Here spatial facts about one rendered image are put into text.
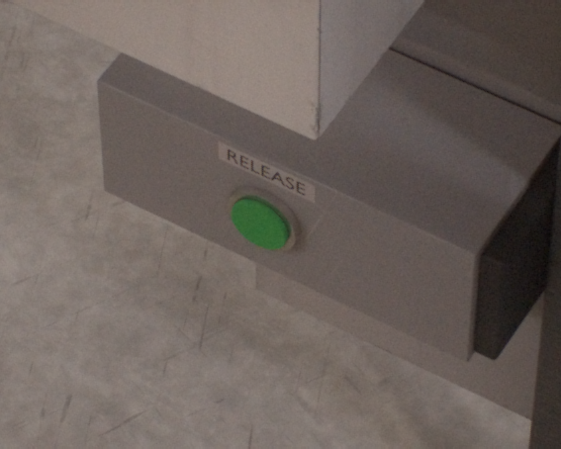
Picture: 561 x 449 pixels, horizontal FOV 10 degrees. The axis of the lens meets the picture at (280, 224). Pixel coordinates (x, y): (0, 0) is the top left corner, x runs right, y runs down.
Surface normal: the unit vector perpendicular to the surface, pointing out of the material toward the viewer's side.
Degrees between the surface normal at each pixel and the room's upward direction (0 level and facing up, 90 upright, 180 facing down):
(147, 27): 90
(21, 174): 0
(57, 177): 0
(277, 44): 90
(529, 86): 90
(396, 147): 0
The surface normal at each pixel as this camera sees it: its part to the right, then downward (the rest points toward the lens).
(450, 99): 0.00, -0.62
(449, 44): -0.52, 0.67
